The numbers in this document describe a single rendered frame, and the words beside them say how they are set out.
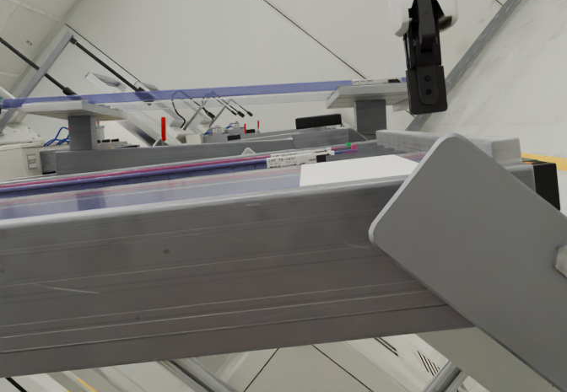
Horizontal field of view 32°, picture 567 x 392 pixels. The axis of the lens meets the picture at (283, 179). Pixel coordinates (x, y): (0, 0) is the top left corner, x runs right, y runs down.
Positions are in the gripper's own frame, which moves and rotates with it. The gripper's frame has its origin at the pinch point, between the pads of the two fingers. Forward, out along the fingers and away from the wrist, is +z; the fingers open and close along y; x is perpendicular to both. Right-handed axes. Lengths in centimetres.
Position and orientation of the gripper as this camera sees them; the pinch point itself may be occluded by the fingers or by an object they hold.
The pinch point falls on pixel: (426, 90)
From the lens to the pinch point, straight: 88.4
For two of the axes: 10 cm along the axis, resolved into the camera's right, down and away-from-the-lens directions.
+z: 1.1, 9.9, 0.5
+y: 0.2, -0.6, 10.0
